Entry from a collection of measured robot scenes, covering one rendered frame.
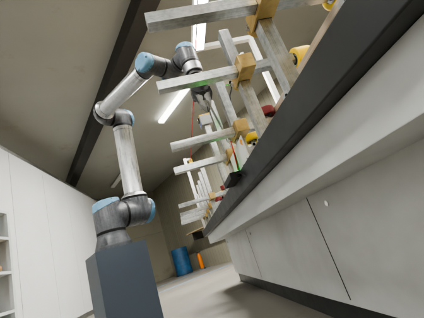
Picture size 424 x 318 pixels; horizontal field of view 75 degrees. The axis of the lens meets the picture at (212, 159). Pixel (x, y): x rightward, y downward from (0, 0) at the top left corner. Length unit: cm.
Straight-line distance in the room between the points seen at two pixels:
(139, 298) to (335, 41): 132
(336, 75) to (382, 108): 8
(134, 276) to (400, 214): 114
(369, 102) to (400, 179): 34
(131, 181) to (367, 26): 146
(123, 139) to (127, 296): 87
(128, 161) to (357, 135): 139
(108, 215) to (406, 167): 129
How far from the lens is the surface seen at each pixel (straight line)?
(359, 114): 53
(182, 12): 70
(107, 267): 145
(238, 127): 106
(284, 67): 68
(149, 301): 150
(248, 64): 90
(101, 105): 170
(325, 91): 52
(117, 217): 156
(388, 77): 47
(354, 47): 46
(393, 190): 83
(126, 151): 173
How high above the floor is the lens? 44
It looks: 17 degrees up
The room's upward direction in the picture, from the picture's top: 19 degrees counter-clockwise
